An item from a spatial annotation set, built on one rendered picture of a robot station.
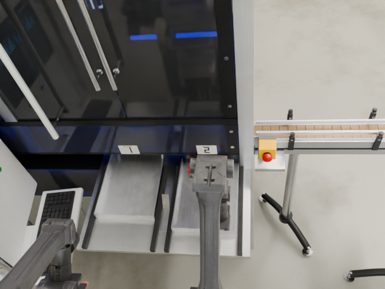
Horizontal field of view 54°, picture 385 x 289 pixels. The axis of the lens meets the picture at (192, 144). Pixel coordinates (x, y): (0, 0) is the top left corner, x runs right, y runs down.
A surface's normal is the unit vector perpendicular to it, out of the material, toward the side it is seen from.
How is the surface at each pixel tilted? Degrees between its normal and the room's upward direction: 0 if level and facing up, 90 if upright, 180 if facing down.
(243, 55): 90
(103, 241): 0
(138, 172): 0
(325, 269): 0
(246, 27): 90
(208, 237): 53
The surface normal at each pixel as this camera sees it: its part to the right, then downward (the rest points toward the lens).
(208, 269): -0.13, 0.27
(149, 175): -0.12, -0.61
